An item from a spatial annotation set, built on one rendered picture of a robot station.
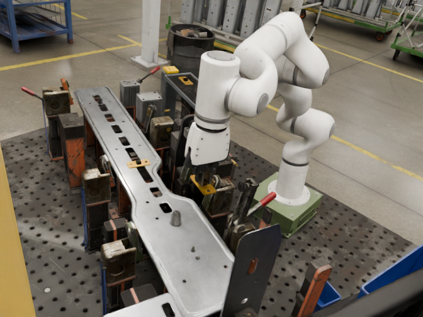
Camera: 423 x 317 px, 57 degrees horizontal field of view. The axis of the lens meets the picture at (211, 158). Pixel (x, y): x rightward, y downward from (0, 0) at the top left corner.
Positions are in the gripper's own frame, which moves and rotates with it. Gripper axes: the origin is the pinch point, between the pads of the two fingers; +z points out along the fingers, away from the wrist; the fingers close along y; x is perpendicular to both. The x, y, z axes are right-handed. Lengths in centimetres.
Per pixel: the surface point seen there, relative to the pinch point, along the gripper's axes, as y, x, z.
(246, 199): -14.4, 1.5, 11.0
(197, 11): -241, -457, 83
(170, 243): 5.0, -4.9, 27.5
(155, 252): 10.4, -3.4, 27.5
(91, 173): 19, -40, 23
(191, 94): -31, -67, 12
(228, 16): -265, -409, 77
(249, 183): -16.0, -0.6, 7.1
